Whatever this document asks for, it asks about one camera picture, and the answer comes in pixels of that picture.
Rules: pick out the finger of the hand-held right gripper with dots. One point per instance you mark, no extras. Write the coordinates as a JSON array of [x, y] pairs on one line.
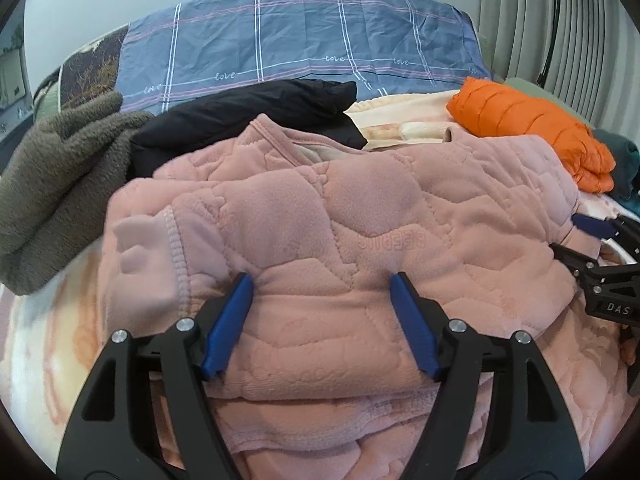
[[572, 256], [595, 226]]

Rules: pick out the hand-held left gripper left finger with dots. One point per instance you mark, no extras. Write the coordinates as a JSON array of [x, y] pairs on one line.
[[227, 330]]

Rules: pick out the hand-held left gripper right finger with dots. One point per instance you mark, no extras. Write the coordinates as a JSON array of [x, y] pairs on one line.
[[412, 330]]

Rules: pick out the pink quilted fleece sweater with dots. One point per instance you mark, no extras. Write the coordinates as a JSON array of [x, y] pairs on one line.
[[325, 220]]

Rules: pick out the dark teal fleece garment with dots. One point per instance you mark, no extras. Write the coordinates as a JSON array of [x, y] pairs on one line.
[[625, 160]]

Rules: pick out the green pillow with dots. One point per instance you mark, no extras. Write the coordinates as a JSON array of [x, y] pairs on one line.
[[560, 105]]

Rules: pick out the orange puffer jacket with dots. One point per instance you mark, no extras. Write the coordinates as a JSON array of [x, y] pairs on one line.
[[515, 110]]

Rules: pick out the peach printed blanket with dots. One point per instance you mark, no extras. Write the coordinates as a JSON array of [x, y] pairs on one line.
[[40, 360]]

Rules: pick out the black puffer jacket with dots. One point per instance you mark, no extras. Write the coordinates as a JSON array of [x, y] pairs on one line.
[[240, 110]]

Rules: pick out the grey-brown fleece garment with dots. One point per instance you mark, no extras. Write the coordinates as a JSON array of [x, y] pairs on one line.
[[55, 175]]

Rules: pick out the dark patterned pillow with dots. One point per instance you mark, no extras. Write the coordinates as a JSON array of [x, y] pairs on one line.
[[85, 75]]

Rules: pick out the blue plaid pillow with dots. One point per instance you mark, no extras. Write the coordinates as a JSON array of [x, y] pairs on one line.
[[280, 35]]

